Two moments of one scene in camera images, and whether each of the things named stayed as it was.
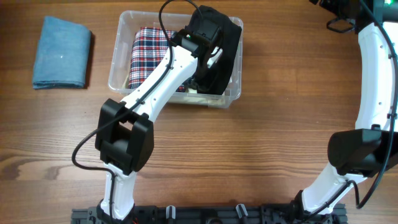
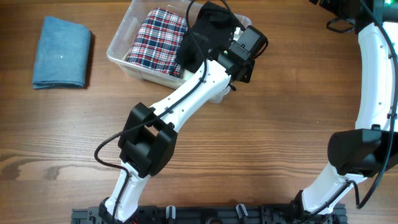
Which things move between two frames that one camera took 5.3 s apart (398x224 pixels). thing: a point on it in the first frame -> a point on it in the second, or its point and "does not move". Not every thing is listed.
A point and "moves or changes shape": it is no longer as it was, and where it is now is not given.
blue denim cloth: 61,54 does not move
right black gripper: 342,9 does not move
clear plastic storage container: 140,45 moves or changes shape
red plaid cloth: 149,46 moves or changes shape
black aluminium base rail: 211,214 does not move
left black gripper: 206,84 -> 247,78
